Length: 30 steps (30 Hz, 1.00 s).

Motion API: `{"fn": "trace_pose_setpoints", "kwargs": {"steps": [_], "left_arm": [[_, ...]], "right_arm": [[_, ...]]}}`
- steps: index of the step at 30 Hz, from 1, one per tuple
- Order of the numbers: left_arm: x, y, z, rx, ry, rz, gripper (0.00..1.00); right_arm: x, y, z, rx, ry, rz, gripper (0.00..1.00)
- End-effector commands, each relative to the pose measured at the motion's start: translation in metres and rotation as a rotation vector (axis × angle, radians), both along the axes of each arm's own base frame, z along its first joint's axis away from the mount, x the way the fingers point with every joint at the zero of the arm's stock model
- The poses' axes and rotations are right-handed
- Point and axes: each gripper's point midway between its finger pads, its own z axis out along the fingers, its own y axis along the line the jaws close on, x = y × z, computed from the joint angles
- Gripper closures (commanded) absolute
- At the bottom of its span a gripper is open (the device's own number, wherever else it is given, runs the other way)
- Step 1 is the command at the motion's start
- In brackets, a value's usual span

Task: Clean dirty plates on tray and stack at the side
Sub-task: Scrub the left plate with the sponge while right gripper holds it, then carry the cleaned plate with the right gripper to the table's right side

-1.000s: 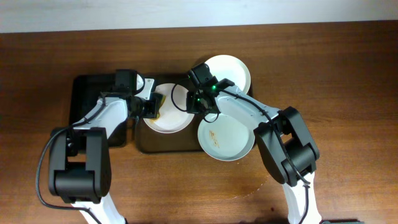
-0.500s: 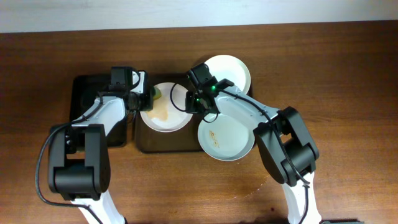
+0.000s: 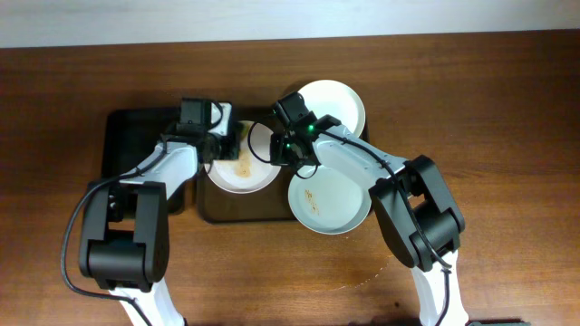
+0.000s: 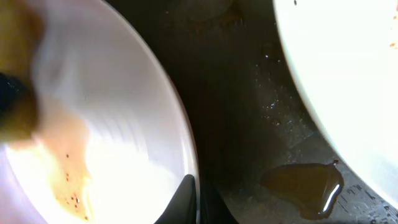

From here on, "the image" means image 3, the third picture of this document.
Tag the white plate top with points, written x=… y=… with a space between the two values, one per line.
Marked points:
x=328 y=97

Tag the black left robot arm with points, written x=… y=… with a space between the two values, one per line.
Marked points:
x=124 y=243

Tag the large brown tray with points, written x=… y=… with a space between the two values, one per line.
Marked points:
x=217 y=206

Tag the small black tray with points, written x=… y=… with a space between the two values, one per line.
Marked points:
x=131 y=136

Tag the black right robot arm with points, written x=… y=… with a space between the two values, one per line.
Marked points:
x=419 y=218

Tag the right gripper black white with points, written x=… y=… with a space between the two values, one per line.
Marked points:
x=278 y=139

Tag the pale blue plate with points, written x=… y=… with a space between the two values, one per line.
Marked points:
x=327 y=202

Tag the green yellow sponge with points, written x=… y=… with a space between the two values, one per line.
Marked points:
x=245 y=130

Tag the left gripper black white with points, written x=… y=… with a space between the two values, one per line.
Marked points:
x=234 y=151

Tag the white plate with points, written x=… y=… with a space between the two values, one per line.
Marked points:
x=247 y=174
x=328 y=97

